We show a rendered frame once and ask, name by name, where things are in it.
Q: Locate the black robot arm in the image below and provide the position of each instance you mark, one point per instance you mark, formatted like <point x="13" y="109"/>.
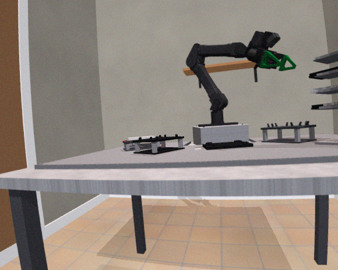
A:
<point x="195" y="61"/>

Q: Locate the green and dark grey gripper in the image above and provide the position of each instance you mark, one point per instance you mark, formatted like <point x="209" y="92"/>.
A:
<point x="269" y="58"/>

